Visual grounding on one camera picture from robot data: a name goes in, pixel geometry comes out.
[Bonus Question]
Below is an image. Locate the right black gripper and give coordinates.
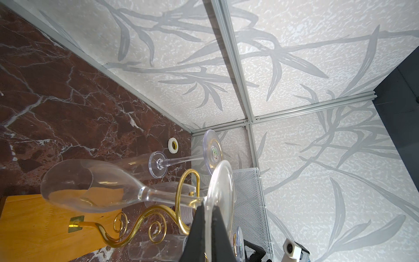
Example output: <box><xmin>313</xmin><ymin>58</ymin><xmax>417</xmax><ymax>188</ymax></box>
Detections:
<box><xmin>244</xmin><ymin>240</ymin><xmax>266</xmax><ymax>262</ymax></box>

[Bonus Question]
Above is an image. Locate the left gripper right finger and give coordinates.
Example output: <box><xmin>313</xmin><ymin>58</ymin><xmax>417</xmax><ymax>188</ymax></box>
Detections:
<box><xmin>211</xmin><ymin>214</ymin><xmax>236</xmax><ymax>262</ymax></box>

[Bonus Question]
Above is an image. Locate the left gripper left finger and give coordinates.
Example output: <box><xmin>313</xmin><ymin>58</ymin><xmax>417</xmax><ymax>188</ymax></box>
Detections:
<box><xmin>179</xmin><ymin>206</ymin><xmax>205</xmax><ymax>262</ymax></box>

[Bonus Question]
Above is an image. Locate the yellow wooden rack base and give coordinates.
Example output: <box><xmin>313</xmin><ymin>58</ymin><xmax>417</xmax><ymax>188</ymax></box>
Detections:
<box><xmin>1</xmin><ymin>194</ymin><xmax>119</xmax><ymax>262</ymax></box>

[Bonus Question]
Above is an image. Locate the white tape roll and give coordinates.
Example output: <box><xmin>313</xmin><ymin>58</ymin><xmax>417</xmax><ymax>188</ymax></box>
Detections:
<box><xmin>168</xmin><ymin>137</ymin><xmax>179</xmax><ymax>154</ymax></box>

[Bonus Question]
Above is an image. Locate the white wire mesh basket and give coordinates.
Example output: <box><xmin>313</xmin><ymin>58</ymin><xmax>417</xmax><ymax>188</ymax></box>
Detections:
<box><xmin>233</xmin><ymin>168</ymin><xmax>275</xmax><ymax>262</ymax></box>

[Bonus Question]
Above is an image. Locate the gold wire wine glass rack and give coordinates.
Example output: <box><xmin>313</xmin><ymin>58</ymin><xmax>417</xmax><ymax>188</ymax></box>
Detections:
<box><xmin>69</xmin><ymin>169</ymin><xmax>200</xmax><ymax>248</ymax></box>

